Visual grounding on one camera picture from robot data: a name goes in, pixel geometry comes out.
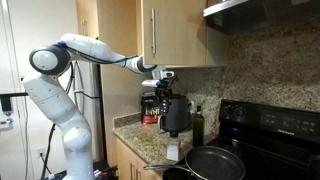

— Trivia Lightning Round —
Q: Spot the stainless steel refrigerator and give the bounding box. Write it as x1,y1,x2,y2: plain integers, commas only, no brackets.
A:
71,61,102,162

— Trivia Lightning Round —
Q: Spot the tall wooden side panel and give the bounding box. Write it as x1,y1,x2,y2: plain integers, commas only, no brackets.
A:
96,0,144,168

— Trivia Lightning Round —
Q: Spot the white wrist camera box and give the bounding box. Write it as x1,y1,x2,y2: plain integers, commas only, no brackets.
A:
141,79,162,89

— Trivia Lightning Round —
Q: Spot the black frying pan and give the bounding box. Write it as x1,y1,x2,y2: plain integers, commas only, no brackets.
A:
143,145,247,180

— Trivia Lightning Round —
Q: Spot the red black tool pile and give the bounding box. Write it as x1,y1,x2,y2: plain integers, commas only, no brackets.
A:
93,159,119,180

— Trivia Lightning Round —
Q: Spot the steel range hood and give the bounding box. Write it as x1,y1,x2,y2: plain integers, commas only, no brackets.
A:
203,0,320,35

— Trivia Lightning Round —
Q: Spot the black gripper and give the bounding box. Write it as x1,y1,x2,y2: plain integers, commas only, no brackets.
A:
155,77,178,116

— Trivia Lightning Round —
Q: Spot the white wall outlet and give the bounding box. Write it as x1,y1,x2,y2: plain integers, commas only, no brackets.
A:
35,145,46,159

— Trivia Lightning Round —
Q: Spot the dark olive oil bottle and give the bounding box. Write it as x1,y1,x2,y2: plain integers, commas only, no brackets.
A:
192,105,206,148

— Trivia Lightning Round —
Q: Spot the white salt container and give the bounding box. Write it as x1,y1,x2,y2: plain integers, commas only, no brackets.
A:
166,131,181,162

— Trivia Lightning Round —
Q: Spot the wooden base cabinet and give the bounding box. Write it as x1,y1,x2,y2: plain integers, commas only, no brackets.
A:
114,134,164,180

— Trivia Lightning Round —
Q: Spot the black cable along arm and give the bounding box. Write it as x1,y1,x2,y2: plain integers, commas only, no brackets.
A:
54,41,139,66

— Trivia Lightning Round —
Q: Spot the black red whey protein bag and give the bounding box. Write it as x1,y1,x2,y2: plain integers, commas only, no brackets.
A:
140,91,162,126

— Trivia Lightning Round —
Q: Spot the black clamp mount bar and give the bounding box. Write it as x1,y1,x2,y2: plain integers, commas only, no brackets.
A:
0,92,30,126

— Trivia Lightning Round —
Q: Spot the black electric stove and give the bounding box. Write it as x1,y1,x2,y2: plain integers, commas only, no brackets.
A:
162,98,320,180

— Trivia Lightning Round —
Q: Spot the small white wall socket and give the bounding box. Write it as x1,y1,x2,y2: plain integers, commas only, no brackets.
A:
187,99,196,116

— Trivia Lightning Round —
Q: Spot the wooden wall cabinet box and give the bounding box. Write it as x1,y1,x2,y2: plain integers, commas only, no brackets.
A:
205,26,229,68

